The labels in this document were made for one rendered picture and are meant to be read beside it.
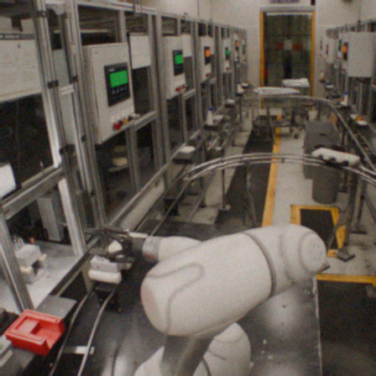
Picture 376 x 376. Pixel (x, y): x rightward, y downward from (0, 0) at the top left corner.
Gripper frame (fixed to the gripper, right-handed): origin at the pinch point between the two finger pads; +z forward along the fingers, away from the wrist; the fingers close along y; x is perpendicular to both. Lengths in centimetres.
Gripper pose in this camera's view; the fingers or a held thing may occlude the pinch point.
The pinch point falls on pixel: (95, 242)
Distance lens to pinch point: 129.6
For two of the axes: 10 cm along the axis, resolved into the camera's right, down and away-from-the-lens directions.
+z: -9.7, -0.5, 2.5
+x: -2.5, 4.0, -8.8
